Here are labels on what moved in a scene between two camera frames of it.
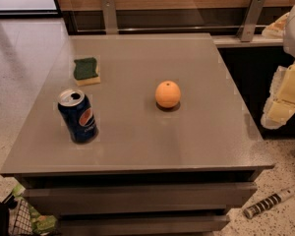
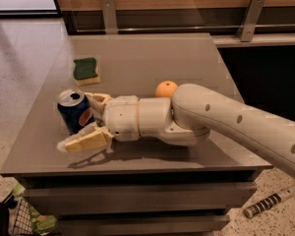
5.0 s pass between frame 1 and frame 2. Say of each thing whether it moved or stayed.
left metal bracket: stayed
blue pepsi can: stayed
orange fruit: stayed
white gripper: moved
